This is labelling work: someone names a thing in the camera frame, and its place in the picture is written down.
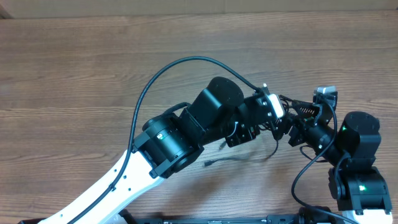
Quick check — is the black USB cable long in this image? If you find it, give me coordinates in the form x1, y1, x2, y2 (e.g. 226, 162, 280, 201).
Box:
203, 140, 279, 167

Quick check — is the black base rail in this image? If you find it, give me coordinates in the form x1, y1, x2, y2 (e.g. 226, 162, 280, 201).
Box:
118, 207, 336, 224

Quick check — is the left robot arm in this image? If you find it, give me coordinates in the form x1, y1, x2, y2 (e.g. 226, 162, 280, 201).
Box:
30, 77, 285, 223

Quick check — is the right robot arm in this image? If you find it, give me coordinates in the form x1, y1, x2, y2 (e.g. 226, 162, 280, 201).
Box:
284, 94, 393, 223

